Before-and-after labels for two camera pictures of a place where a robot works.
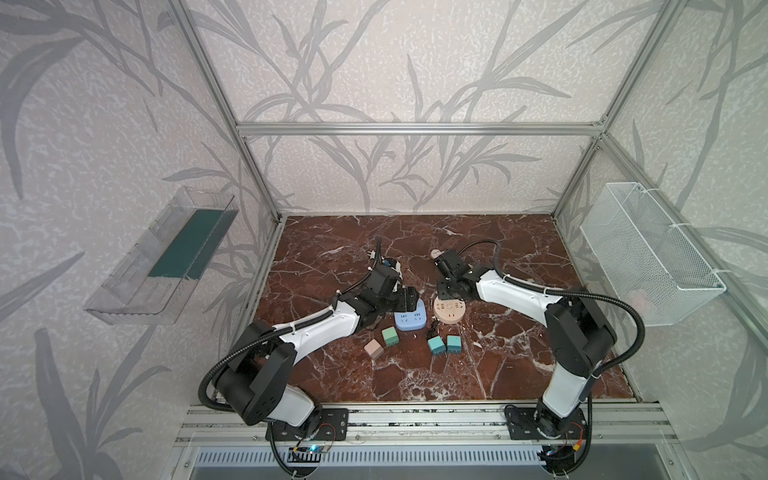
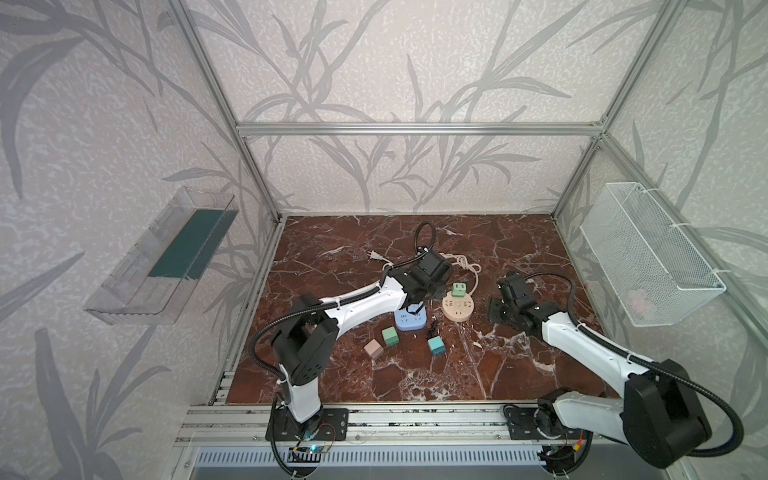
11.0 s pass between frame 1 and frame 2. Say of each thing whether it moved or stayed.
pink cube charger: stayed
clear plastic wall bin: stayed
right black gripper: moved
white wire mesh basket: stayed
